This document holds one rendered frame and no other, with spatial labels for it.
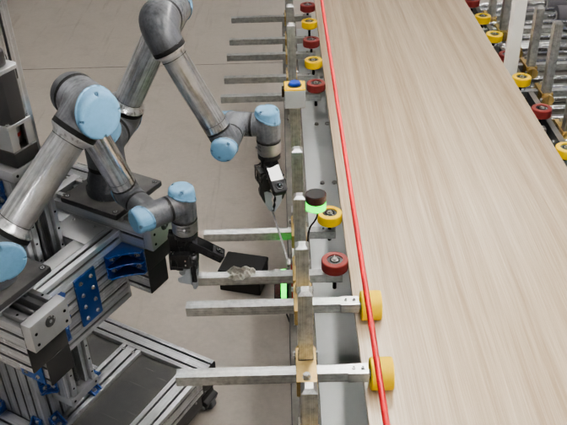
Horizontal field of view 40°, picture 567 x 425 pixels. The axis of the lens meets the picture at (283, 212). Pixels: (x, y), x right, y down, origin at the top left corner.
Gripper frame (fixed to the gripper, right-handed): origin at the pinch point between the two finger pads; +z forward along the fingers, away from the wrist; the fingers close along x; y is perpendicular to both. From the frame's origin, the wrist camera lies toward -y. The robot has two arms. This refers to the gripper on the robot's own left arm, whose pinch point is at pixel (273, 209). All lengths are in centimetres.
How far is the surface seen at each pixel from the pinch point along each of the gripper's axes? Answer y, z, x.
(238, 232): 3.7, 8.3, 11.3
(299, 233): -24.0, -6.6, 0.3
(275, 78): 116, 10, -43
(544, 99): 46, 9, -140
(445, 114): 40, 2, -87
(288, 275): -26.0, 6.3, 4.9
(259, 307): -47, -3, 21
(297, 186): -0.5, -7.0, -8.2
